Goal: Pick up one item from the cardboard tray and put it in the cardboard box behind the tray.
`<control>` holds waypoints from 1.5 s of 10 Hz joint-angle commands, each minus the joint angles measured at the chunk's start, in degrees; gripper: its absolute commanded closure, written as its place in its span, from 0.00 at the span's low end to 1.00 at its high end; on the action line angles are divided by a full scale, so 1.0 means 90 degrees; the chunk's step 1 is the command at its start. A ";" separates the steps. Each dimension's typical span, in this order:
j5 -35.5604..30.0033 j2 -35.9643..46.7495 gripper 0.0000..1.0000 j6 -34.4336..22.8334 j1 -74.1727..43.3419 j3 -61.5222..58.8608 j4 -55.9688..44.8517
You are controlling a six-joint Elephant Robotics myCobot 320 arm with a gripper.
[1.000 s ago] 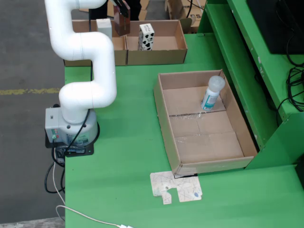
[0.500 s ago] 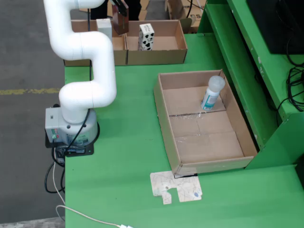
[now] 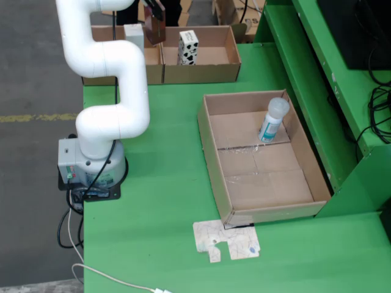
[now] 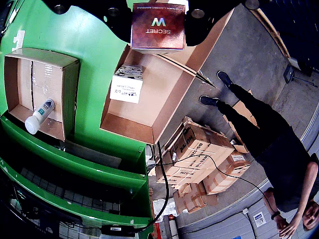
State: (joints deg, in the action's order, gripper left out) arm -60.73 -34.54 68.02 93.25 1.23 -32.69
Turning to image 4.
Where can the cow print carton box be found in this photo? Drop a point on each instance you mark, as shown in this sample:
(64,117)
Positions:
(125,87)

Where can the bystander hand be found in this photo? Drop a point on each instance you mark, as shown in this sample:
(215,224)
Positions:
(286,226)

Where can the printed brown cardboard box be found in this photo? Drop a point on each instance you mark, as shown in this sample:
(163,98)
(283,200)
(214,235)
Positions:
(199,144)

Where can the black power adapter brick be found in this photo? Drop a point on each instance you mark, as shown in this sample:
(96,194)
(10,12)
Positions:
(117,230)

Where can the taped brown cardboard box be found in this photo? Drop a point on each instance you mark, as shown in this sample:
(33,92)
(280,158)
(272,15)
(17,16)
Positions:
(224,174)

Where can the bystander head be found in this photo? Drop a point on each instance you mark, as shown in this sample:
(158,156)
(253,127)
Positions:
(311,215)

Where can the pile of small cardboard boxes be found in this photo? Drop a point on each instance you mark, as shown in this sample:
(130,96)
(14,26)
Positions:
(192,199)

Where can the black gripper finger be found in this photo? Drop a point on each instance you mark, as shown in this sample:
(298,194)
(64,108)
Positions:
(197,30)
(117,25)

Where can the green metal shelf unit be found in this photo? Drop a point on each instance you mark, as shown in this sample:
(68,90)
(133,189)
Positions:
(87,161)

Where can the bystander forearm with wristband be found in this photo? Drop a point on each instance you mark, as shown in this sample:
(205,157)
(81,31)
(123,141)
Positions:
(270,204)

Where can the stacked brown shipping boxes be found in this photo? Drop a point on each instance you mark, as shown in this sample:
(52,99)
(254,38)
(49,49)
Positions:
(239,178)

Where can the red carton box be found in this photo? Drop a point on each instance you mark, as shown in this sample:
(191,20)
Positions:
(157,27)

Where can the blue and white paper notice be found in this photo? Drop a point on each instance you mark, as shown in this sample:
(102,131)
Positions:
(259,219)

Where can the bystander torso black shirt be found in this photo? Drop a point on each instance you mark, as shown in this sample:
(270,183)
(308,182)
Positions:
(286,169)

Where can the shallow cardboard tray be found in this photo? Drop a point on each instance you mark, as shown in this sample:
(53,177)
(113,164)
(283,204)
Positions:
(49,74)

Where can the open brown cardboard box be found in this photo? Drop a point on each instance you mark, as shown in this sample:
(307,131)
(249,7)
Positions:
(159,94)
(211,37)

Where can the bystander bare forearm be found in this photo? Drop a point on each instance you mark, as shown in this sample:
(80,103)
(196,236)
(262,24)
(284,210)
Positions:
(306,186)

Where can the white bottle with teal label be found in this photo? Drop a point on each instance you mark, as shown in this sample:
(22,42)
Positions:
(37,119)

